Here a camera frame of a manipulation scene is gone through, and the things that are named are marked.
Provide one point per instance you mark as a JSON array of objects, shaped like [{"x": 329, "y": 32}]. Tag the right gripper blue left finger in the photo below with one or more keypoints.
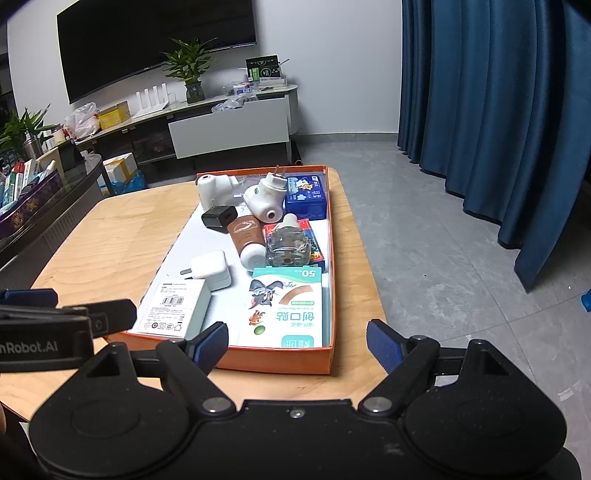
[{"x": 207, "y": 348}]

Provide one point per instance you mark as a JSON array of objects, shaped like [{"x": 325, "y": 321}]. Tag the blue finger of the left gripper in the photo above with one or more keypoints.
[{"x": 44, "y": 298}]

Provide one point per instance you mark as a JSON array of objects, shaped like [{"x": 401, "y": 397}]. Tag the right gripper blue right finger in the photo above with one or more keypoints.
[{"x": 387, "y": 346}]

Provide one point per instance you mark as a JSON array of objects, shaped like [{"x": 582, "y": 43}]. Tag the white product box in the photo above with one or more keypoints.
[{"x": 172, "y": 308}]

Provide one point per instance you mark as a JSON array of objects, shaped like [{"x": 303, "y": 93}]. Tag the white usb charger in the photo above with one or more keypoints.
[{"x": 210, "y": 266}]

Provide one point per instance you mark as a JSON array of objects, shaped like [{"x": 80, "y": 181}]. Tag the green bandage box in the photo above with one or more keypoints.
[{"x": 280, "y": 307}]

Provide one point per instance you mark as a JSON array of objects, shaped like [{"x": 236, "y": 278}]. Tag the black power adapter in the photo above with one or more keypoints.
[{"x": 219, "y": 217}]

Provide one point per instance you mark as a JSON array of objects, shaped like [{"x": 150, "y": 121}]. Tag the clear liquid refill bottle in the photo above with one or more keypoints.
[{"x": 286, "y": 244}]

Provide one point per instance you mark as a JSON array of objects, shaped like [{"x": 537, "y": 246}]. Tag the white mosquito repellent heater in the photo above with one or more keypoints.
[{"x": 265, "y": 199}]

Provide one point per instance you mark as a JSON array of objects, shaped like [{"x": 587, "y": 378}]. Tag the black glass side table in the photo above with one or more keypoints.
[{"x": 25, "y": 253}]

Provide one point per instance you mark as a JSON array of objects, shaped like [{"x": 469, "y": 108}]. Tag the purple storage basket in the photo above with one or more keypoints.
[{"x": 15, "y": 215}]

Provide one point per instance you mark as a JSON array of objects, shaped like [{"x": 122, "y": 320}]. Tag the orange shallow tray box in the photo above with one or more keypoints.
[{"x": 195, "y": 238}]

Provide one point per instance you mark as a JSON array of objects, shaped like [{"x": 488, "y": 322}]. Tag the brown cosmetic tube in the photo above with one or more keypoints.
[{"x": 246, "y": 233}]

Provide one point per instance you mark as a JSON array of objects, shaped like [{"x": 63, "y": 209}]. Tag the blue plastic bag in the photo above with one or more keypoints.
[{"x": 135, "y": 183}]

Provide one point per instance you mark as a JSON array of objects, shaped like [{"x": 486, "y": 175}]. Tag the white plug-in device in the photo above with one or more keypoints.
[{"x": 215, "y": 190}]

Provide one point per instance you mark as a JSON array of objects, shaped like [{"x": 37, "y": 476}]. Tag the left potted plant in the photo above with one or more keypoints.
[{"x": 19, "y": 128}]

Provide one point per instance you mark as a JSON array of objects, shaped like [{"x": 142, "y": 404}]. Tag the blue card box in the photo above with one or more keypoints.
[{"x": 306, "y": 197}]

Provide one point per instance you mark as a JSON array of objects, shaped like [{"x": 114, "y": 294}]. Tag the plastic bag on cabinet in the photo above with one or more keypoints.
[{"x": 83, "y": 122}]

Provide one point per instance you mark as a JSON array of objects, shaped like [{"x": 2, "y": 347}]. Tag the yellow box on cabinet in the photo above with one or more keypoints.
[{"x": 113, "y": 115}]

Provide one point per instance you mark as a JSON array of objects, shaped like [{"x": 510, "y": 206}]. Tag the blue plastic stool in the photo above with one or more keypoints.
[{"x": 586, "y": 301}]

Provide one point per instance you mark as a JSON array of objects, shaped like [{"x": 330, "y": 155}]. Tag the white wifi router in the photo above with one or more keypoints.
[{"x": 151, "y": 100}]

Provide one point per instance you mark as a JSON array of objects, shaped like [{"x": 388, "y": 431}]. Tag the white tv cabinet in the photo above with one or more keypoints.
[{"x": 185, "y": 131}]

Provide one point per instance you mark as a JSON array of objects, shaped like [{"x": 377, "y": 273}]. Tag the blue curtain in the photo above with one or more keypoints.
[{"x": 496, "y": 100}]

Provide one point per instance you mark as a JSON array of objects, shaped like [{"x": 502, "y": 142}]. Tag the potted green plant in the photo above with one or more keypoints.
[{"x": 187, "y": 63}]

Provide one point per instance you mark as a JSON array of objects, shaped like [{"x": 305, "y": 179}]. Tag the black green display box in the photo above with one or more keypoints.
[{"x": 263, "y": 68}]

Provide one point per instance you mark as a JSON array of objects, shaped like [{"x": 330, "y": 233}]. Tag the black wall television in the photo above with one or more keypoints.
[{"x": 103, "y": 42}]

